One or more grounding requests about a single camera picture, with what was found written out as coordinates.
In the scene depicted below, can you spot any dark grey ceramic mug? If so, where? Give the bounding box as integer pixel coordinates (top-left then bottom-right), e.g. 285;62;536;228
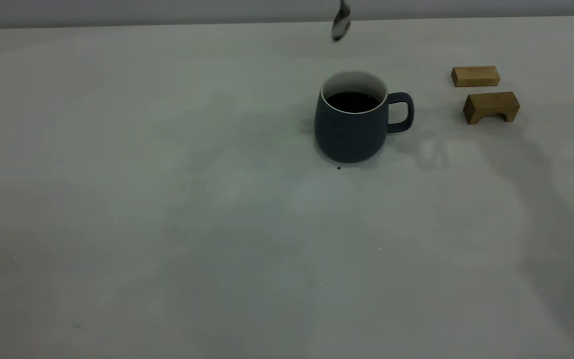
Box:
314;71;415;164

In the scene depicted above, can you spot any metal spoon pale blue handle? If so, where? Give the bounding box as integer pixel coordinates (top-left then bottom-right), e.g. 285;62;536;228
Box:
331;0;352;42

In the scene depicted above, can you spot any flat rectangular wooden block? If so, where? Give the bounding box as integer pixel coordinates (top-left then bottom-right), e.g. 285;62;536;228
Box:
451;66;500;88

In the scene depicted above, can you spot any arched wooden block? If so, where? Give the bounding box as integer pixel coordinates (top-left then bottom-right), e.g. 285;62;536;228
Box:
463;91;521;125

